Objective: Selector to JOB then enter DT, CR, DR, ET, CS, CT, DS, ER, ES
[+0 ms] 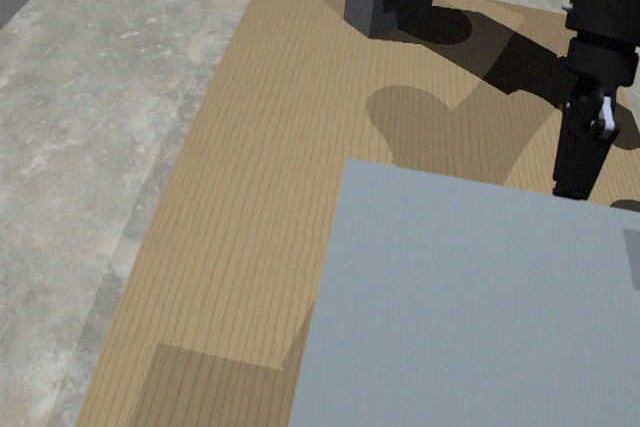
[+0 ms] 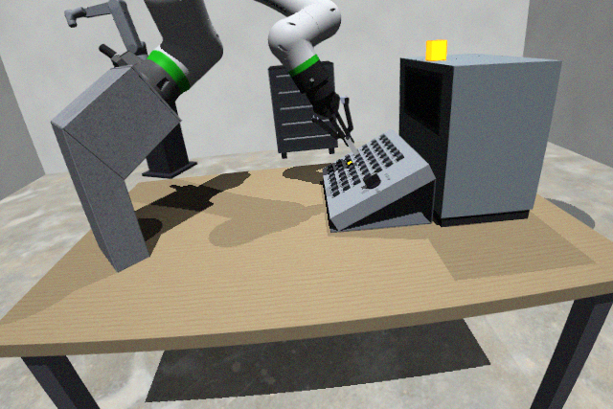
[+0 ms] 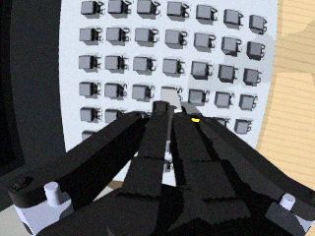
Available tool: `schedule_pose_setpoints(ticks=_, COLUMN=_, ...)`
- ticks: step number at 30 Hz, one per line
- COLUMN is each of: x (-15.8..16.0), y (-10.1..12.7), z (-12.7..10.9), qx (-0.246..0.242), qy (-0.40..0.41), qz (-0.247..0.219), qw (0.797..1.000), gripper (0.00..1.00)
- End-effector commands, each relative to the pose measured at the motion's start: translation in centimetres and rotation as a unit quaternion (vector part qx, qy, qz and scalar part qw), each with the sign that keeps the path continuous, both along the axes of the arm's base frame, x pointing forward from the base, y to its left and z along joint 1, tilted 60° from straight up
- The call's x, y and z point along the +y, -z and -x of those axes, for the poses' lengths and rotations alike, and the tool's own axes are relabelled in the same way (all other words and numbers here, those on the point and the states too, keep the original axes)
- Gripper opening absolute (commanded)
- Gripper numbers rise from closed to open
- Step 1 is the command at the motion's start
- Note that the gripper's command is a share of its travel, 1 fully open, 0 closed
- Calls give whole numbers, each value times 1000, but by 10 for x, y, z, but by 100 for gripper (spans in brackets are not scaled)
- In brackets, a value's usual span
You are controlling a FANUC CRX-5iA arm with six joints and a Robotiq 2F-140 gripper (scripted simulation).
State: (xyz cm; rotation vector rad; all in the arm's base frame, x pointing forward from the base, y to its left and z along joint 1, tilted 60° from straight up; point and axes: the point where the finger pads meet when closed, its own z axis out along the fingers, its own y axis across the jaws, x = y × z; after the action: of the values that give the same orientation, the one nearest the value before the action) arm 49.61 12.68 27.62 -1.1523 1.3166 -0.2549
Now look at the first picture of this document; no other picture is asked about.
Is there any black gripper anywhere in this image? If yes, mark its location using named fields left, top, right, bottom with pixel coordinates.
left=552, top=37, right=640, bottom=201

